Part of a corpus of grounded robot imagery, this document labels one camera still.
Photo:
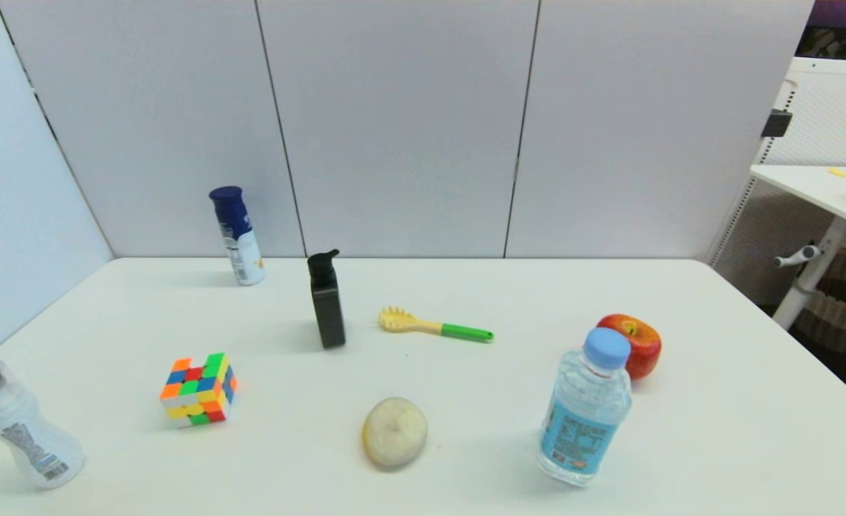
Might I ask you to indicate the multicoloured rubiks cube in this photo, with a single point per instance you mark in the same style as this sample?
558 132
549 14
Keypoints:
201 390

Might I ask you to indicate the black pump bottle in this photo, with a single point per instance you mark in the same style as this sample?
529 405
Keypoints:
328 308

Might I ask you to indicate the pale round bread bun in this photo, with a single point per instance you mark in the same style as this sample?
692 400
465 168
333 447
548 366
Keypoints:
394 433

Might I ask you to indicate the blue and white spray can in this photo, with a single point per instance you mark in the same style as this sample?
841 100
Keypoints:
238 244

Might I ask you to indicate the clear water bottle blue cap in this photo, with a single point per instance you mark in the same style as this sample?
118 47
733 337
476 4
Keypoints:
584 423

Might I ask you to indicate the red apple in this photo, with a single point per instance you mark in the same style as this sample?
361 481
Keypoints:
644 347

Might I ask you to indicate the black clip box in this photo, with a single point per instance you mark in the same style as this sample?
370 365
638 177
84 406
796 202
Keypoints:
776 123

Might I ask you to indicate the white side table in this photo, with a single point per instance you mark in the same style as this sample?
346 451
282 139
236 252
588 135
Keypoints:
810 188

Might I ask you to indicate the small yellow item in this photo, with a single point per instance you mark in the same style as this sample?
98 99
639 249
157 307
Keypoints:
840 172

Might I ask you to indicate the white perforated partition panel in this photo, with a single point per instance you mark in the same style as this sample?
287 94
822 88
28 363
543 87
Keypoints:
832 107

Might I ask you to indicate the white bottle grey cap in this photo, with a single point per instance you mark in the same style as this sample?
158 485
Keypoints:
21 430

